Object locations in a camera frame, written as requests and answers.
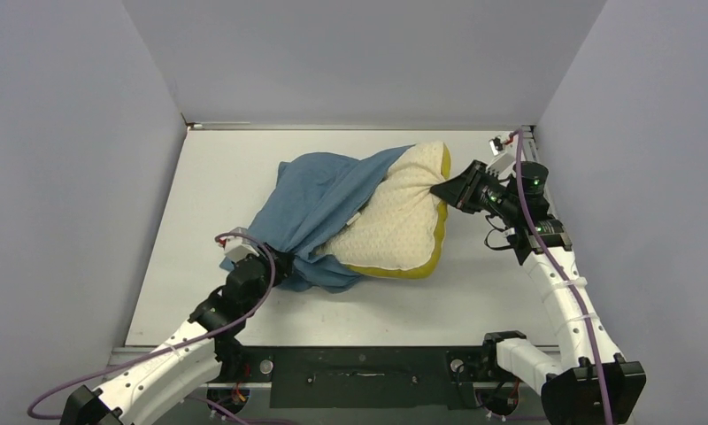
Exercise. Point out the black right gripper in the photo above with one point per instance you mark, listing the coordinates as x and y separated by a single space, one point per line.
461 191

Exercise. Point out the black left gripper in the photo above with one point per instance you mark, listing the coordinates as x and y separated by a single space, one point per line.
282 266

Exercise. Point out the yellow white pillow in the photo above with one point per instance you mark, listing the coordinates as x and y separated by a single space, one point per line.
399 232

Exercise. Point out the blue pillowcase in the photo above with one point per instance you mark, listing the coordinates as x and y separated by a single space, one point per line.
314 197

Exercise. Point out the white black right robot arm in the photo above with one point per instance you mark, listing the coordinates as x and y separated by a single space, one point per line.
591 381

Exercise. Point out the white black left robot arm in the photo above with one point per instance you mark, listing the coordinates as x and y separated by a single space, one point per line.
144 389

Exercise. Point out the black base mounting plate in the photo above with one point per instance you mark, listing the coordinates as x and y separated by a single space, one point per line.
458 377

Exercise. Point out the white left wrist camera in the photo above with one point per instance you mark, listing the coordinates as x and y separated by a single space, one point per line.
235 246

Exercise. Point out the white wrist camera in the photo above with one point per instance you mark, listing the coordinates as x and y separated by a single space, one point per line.
504 152
235 246

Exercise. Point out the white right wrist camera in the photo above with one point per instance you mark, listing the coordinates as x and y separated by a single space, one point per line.
504 152

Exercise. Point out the aluminium frame rail right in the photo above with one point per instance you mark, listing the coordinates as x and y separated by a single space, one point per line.
530 152

